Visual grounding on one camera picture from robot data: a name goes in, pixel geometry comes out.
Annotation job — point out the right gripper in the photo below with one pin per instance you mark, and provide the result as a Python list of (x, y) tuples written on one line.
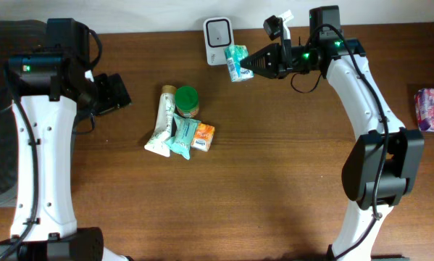
[(272, 55)]

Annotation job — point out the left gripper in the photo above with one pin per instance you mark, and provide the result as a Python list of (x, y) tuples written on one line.
[(115, 93)]

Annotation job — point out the small teal gum box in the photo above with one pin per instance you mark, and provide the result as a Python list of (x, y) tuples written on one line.
[(234, 54)]

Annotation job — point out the white floral tube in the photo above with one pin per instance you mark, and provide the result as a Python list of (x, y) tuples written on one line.
[(163, 126)]

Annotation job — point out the green lid jar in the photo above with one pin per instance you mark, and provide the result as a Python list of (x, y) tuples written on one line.
[(187, 101)]

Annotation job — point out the teal wet wipes pack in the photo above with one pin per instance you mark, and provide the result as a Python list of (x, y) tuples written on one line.
[(180, 143)]

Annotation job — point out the orange small tissue pack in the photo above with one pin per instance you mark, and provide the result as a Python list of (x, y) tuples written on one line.
[(203, 137)]

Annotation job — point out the red purple tissue pack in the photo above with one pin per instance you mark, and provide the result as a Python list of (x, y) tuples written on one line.
[(424, 106)]

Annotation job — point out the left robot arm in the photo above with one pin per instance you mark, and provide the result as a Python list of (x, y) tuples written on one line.
[(53, 89)]

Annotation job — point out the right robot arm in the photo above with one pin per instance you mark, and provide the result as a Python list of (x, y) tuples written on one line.
[(383, 164)]

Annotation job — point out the white barcode scanner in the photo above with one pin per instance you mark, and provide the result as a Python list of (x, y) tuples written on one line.
[(218, 35)]

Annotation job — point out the grey plastic mesh basket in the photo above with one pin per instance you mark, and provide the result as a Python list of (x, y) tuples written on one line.
[(16, 37)]

